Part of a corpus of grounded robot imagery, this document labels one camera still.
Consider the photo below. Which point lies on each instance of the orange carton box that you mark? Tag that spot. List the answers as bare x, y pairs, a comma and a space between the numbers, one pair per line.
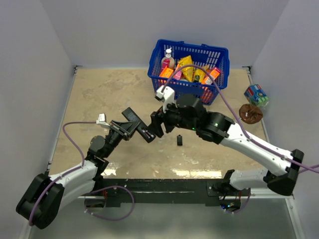
211, 76

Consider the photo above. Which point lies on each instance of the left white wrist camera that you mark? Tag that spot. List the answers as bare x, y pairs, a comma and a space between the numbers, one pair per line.
102, 119

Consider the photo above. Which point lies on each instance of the black remote control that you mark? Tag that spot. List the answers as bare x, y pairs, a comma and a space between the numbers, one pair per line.
142, 129

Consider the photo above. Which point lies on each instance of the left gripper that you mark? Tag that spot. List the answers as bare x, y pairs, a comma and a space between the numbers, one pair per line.
125, 130

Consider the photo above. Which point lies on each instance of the white pump bottle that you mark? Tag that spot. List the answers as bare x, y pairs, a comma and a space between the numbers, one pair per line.
168, 60

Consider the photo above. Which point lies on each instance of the blue green sponge pack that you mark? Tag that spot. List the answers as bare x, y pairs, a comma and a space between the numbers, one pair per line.
256, 96

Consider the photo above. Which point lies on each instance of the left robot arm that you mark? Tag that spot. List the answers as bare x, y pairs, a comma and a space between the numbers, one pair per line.
46, 195

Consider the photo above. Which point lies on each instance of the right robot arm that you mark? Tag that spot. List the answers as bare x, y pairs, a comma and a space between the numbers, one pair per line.
280, 167

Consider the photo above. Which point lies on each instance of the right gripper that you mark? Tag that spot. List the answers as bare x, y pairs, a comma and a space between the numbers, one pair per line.
157, 119

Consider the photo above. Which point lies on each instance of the brown lidded white cup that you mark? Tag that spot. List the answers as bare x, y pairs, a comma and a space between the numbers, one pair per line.
250, 114

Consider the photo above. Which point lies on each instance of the yellow snack bag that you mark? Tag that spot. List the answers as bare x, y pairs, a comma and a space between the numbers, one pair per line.
187, 71

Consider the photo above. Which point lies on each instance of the black base frame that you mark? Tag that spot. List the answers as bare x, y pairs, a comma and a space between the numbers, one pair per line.
163, 191

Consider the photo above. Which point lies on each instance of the yellow green bag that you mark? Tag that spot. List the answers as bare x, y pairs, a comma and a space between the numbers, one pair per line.
199, 75

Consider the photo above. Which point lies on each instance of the black battery cover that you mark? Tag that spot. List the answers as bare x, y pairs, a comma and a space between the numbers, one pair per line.
179, 140

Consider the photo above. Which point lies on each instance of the blue plastic basket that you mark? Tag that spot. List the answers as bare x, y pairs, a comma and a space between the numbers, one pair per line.
202, 55

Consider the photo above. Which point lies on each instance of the orange pink box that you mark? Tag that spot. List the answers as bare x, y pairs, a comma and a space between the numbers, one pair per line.
166, 72

